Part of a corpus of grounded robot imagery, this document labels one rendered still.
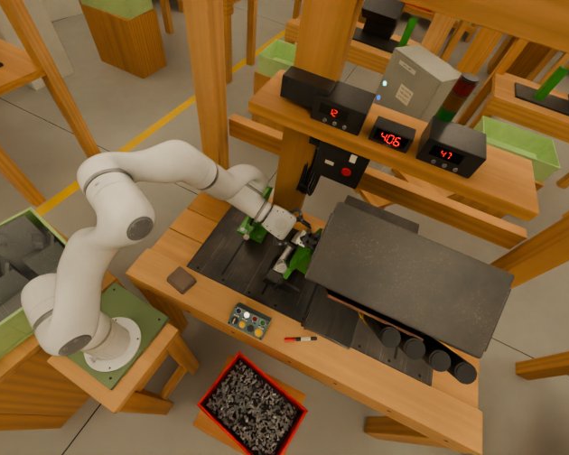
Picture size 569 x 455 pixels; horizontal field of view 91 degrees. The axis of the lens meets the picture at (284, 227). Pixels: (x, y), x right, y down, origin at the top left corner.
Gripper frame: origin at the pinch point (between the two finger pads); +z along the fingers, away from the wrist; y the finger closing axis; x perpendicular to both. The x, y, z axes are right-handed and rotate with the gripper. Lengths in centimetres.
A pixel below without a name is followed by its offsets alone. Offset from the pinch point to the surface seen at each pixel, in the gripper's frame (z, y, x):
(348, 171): -0.9, 28.0, -5.7
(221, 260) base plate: -19.1, -32.5, 19.3
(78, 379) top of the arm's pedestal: -40, -84, -15
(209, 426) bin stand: 8, -72, -19
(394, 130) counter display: 0.6, 43.7, -16.4
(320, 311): 16.8, -15.5, -15.2
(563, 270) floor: 259, 84, 140
